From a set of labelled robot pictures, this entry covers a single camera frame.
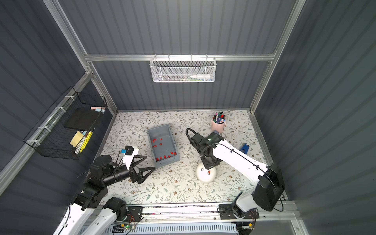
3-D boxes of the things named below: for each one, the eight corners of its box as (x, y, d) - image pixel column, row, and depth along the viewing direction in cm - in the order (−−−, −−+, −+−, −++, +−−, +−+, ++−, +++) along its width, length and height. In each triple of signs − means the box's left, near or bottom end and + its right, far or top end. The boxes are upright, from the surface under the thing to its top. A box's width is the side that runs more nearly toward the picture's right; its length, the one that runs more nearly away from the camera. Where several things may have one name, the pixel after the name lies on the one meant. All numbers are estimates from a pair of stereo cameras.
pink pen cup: (211, 133, 109) (213, 121, 98) (210, 124, 114) (212, 111, 104) (222, 133, 109) (226, 121, 98) (221, 124, 114) (224, 111, 104)
